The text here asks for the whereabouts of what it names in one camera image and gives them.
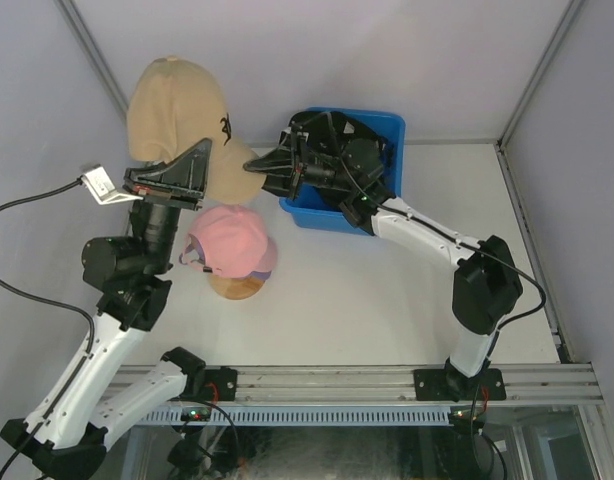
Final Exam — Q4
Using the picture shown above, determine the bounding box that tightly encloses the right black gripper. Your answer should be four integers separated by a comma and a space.
241, 134, 356, 203

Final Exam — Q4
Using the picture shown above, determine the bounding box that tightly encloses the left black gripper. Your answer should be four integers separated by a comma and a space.
123, 139, 212, 277

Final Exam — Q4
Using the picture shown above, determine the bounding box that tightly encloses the beige baseball cap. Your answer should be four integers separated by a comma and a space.
126, 56, 266, 205

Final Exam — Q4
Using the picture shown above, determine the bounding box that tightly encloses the pink baseball cap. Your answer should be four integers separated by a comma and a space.
186, 205, 273, 267

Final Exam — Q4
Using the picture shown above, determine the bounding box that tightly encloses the black baseball cap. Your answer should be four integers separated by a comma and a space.
289, 110, 394, 169

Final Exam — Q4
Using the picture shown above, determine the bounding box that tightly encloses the wooden hat stand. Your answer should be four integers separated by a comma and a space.
208, 274, 265, 300

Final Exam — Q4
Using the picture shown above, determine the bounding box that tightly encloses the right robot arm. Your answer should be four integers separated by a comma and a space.
244, 128, 523, 400

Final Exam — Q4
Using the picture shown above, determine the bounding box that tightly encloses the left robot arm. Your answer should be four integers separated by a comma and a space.
0, 138, 212, 479

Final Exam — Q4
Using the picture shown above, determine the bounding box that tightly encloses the blue plastic bin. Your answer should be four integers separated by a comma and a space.
279, 106, 406, 236

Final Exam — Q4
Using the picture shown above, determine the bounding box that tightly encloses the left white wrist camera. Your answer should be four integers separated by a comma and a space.
80, 165, 142, 206

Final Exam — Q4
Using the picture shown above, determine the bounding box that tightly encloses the left aluminium frame post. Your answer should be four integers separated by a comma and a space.
54, 0, 129, 122

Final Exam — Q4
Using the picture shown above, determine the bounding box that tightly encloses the aluminium frame post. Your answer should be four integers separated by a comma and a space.
496, 0, 587, 150
54, 0, 129, 122

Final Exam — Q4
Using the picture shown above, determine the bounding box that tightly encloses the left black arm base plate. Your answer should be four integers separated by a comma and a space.
182, 366, 238, 403

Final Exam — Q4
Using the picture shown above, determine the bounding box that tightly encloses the grey slotted cable duct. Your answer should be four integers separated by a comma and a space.
138, 405, 451, 427

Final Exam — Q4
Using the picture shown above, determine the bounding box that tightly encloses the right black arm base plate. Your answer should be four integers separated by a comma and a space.
413, 367, 507, 402

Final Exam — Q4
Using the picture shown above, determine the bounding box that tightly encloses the right black camera cable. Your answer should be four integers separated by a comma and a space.
291, 112, 547, 476

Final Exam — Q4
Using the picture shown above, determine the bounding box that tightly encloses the black camera cable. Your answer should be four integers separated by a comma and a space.
0, 177, 98, 480
291, 112, 547, 476

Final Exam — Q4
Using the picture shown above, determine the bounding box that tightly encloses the left black camera cable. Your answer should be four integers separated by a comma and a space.
0, 177, 98, 480

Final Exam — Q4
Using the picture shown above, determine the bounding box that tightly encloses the right aluminium frame post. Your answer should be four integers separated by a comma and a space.
496, 0, 587, 150

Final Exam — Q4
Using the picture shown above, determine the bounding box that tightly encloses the aluminium front rail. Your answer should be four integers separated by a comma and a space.
101, 363, 604, 407

